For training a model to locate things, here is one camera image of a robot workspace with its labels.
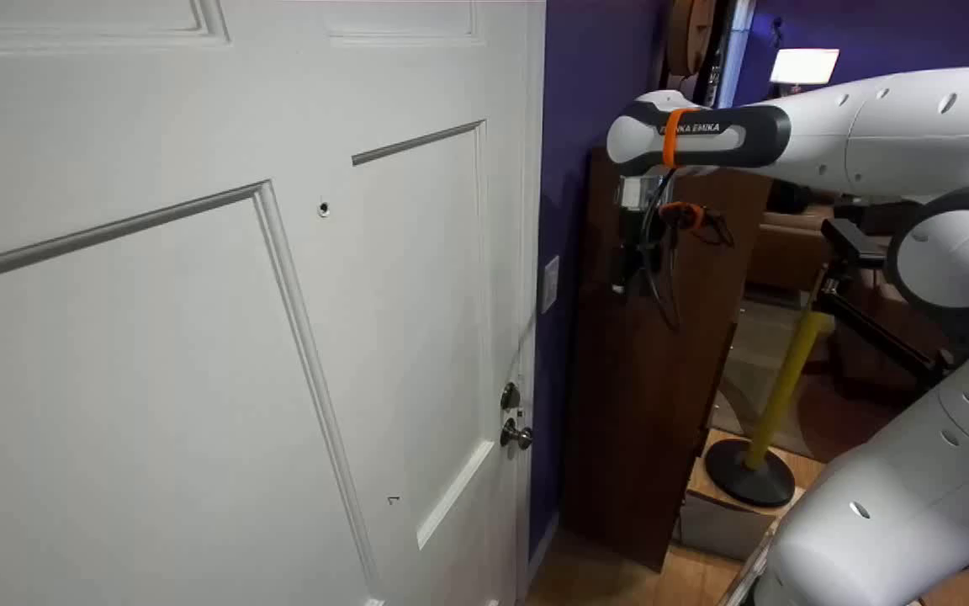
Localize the black metal stand frame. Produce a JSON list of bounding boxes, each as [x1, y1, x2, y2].
[[817, 215, 965, 390]]

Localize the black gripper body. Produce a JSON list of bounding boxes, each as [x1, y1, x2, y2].
[[612, 174, 669, 271]]

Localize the white panel door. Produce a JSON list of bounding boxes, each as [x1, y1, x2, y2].
[[0, 0, 548, 606]]

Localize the brown cardboard box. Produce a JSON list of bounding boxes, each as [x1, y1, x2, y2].
[[744, 208, 838, 301]]

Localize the dark brown wooden cabinet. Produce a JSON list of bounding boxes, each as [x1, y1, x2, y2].
[[560, 148, 774, 573]]

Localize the low wooden platform box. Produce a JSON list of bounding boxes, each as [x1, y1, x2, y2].
[[674, 427, 829, 565]]

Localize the thin black cable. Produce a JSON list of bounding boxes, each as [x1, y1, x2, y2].
[[633, 203, 738, 330]]

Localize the metal door knob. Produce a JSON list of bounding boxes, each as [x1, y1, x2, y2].
[[498, 409, 537, 454]]

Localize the bright monitor screen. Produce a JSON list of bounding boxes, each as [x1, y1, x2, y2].
[[768, 44, 845, 86]]

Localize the yellow pole with black base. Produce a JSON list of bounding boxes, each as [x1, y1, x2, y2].
[[703, 307, 838, 510]]

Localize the orange cable strap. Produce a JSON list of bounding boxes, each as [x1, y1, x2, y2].
[[659, 103, 692, 172]]

